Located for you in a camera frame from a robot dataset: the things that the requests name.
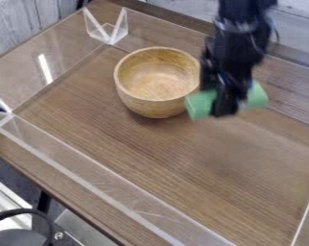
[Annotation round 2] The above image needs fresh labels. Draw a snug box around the clear acrylic front barrier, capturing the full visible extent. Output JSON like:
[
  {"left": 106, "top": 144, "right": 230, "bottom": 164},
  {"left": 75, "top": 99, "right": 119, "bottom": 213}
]
[{"left": 0, "top": 94, "right": 235, "bottom": 246}]

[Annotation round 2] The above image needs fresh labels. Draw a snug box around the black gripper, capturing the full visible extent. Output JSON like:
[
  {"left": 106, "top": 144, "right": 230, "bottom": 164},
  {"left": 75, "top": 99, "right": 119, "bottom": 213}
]
[{"left": 199, "top": 18, "right": 272, "bottom": 117}]

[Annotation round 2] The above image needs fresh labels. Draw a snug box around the black cable loop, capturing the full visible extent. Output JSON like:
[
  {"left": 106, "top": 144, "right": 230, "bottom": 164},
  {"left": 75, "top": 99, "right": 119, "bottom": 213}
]
[{"left": 0, "top": 208, "right": 54, "bottom": 246}]

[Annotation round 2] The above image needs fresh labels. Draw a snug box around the green rectangular block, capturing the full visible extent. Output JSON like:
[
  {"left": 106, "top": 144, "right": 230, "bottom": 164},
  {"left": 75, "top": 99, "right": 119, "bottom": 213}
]
[{"left": 184, "top": 82, "right": 268, "bottom": 120}]

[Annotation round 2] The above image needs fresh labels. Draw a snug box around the brown wooden bowl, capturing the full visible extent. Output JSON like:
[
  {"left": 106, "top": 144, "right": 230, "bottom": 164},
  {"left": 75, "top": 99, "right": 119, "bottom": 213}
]
[{"left": 114, "top": 46, "right": 199, "bottom": 118}]

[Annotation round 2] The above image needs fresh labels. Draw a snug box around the black table leg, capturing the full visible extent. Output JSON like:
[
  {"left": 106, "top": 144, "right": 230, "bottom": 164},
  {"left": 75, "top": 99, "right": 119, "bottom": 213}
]
[{"left": 37, "top": 191, "right": 51, "bottom": 213}]

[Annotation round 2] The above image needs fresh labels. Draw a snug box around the clear acrylic corner bracket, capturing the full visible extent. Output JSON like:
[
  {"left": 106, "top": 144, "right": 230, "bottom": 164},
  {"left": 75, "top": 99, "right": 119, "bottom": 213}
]
[{"left": 82, "top": 8, "right": 127, "bottom": 45}]

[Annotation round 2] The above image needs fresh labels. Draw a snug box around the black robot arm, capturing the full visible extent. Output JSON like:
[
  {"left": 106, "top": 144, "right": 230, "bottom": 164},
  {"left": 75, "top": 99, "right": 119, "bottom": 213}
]
[{"left": 199, "top": 0, "right": 278, "bottom": 117}]

